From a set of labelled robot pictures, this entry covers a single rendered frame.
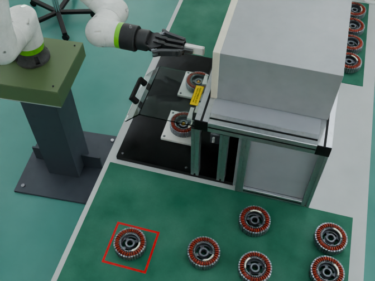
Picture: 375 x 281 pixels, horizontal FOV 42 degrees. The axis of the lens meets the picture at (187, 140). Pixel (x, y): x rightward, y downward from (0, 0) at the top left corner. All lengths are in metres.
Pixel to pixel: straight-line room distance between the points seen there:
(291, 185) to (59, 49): 1.20
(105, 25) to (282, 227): 0.95
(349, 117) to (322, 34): 0.64
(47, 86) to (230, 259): 1.04
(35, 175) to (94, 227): 1.15
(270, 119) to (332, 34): 0.33
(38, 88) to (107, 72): 1.27
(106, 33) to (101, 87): 1.54
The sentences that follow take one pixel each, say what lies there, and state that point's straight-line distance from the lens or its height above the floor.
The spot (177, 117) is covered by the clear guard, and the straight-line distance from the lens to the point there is 1.65.
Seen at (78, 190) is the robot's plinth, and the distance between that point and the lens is 2.77.
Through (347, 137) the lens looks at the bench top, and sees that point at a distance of 2.10.
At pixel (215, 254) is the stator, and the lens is 1.69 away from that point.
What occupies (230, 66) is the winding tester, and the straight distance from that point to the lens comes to 1.52.
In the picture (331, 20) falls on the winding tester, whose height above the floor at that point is 1.32.
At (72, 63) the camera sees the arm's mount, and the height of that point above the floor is 0.83.
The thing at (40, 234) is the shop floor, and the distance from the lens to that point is 2.71.
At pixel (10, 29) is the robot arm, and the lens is 1.98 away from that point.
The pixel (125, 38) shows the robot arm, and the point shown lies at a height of 1.21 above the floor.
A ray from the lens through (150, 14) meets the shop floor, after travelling 3.78.
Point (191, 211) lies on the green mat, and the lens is 1.80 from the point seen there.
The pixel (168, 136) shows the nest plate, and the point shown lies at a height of 0.78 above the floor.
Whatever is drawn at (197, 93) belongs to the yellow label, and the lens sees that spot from 1.72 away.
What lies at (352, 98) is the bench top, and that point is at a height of 0.75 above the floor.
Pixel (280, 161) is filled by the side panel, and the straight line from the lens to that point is 1.68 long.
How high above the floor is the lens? 2.33
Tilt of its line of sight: 53 degrees down
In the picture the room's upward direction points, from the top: straight up
